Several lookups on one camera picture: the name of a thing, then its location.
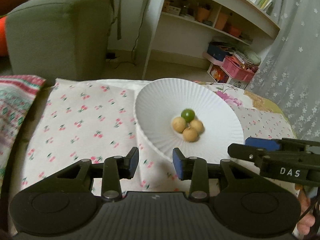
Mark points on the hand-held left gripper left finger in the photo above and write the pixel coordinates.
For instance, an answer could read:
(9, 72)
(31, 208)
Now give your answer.
(134, 161)

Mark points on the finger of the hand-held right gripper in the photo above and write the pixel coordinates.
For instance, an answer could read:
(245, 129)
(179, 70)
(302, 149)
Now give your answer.
(243, 152)
(262, 143)

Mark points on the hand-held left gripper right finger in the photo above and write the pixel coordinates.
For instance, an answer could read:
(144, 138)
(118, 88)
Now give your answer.
(177, 163)

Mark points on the white ribbed plate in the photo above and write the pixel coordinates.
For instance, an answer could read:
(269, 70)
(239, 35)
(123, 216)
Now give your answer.
(162, 105)

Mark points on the person's right hand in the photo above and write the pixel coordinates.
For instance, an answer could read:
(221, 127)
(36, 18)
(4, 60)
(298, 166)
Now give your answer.
(306, 225)

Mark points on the tan round longan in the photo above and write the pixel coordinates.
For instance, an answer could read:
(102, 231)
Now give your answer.
(196, 125)
(190, 134)
(179, 124)

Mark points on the small green fruit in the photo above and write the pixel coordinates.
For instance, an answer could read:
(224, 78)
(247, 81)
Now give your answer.
(187, 114)

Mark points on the pink floral quilt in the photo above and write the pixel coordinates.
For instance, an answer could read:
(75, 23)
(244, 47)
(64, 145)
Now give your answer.
(225, 95)

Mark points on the cherry print cloth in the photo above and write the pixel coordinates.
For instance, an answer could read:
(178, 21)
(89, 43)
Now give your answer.
(87, 120)

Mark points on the pink plastic basket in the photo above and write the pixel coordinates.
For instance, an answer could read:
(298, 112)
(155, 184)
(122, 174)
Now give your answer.
(237, 68)

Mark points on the white picture box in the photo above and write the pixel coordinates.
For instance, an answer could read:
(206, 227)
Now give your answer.
(217, 73)

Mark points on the white lace curtain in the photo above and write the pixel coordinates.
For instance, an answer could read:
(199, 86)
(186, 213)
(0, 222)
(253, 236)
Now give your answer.
(295, 55)

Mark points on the blue box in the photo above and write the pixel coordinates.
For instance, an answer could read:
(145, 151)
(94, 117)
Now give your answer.
(218, 51)

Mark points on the black power adapter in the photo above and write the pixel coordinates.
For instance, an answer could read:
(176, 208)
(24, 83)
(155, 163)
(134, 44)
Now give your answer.
(111, 55)

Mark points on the white shelf unit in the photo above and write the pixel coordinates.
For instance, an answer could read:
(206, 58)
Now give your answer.
(155, 30)

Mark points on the striped patterned pillow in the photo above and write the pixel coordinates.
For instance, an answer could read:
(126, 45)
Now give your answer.
(15, 100)

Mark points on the grey-green sofa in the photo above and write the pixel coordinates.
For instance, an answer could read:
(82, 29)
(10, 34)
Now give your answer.
(57, 30)

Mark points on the green jar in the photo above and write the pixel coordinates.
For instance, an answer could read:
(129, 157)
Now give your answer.
(185, 9)

